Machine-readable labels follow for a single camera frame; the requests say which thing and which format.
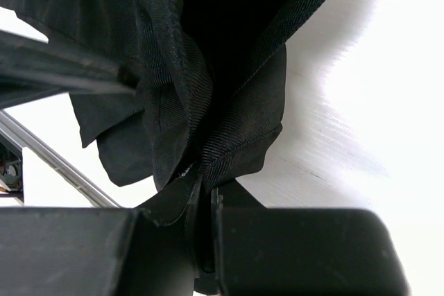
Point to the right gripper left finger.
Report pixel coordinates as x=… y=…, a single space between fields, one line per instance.
x=74 y=251

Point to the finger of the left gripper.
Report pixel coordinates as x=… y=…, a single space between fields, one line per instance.
x=32 y=70

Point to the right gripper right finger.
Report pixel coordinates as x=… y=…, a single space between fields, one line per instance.
x=300 y=251

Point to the black pleated skirt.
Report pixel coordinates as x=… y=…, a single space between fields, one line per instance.
x=210 y=80

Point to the aluminium table rail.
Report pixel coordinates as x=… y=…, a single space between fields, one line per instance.
x=23 y=139

